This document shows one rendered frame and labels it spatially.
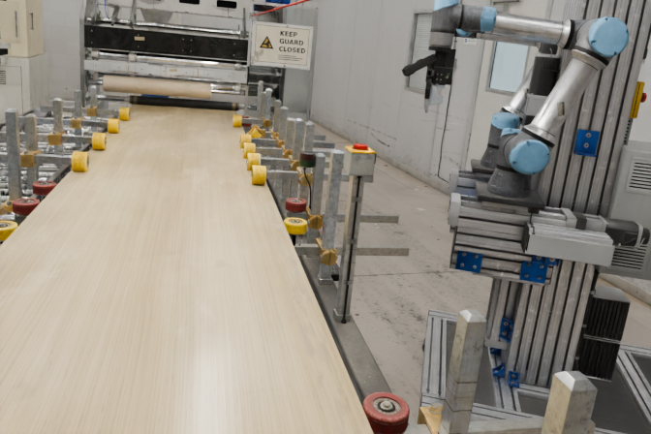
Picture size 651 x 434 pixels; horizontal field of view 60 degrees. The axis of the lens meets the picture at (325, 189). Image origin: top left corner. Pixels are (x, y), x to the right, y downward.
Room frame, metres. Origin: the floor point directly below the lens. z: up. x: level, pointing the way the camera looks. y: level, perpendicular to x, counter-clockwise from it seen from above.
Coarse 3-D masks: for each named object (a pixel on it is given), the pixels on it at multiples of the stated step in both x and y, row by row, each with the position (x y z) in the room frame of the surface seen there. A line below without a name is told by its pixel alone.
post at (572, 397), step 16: (560, 384) 0.59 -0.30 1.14; (576, 384) 0.58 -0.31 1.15; (592, 384) 0.59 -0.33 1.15; (560, 400) 0.59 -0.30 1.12; (576, 400) 0.58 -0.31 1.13; (592, 400) 0.58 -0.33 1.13; (544, 416) 0.61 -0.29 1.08; (560, 416) 0.58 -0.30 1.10; (576, 416) 0.58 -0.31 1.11; (544, 432) 0.60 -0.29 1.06; (560, 432) 0.58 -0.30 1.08; (576, 432) 0.58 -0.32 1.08
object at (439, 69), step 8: (432, 48) 1.85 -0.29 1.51; (440, 48) 1.84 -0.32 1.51; (448, 48) 1.85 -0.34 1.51; (448, 56) 1.85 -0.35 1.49; (432, 64) 1.87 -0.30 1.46; (440, 64) 1.86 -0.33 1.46; (448, 64) 1.85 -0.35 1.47; (432, 72) 1.85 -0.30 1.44; (440, 72) 1.84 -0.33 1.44; (448, 72) 1.84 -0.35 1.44; (432, 80) 1.85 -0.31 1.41; (440, 80) 1.85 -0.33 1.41; (448, 80) 1.84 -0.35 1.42
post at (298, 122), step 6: (294, 120) 2.55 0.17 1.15; (300, 120) 2.53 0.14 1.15; (294, 126) 2.54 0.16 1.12; (300, 126) 2.53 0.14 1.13; (294, 132) 2.53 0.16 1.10; (300, 132) 2.53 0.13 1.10; (294, 138) 2.52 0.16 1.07; (300, 138) 2.53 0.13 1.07; (294, 144) 2.52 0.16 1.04; (300, 144) 2.53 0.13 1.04; (294, 150) 2.52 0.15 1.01; (300, 150) 2.53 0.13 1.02; (294, 156) 2.52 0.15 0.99; (294, 180) 2.53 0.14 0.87; (294, 186) 2.53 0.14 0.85; (294, 192) 2.53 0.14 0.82; (288, 210) 2.54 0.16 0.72
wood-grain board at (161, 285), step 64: (128, 128) 3.31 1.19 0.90; (192, 128) 3.53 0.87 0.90; (64, 192) 1.92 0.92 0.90; (128, 192) 2.00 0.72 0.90; (192, 192) 2.08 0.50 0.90; (256, 192) 2.17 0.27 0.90; (0, 256) 1.33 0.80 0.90; (64, 256) 1.37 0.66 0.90; (128, 256) 1.41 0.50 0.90; (192, 256) 1.45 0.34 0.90; (256, 256) 1.49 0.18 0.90; (0, 320) 1.02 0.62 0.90; (64, 320) 1.04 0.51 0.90; (128, 320) 1.07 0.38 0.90; (192, 320) 1.10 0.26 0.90; (256, 320) 1.12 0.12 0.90; (320, 320) 1.15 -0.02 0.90; (0, 384) 0.82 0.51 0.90; (64, 384) 0.84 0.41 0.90; (128, 384) 0.85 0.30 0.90; (192, 384) 0.87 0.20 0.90; (256, 384) 0.89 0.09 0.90; (320, 384) 0.91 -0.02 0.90
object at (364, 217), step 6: (294, 216) 2.06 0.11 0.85; (300, 216) 2.07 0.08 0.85; (306, 216) 2.07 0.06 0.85; (324, 216) 2.09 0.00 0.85; (342, 216) 2.11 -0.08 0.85; (360, 216) 2.12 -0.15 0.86; (366, 216) 2.13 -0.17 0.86; (372, 216) 2.13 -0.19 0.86; (378, 216) 2.14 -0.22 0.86; (384, 216) 2.15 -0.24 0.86; (390, 216) 2.15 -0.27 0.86; (396, 216) 2.16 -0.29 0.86; (360, 222) 2.12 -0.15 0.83; (366, 222) 2.13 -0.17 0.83; (372, 222) 2.14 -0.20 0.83; (378, 222) 2.14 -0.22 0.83; (384, 222) 2.15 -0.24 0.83; (390, 222) 2.15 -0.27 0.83; (396, 222) 2.16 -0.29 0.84
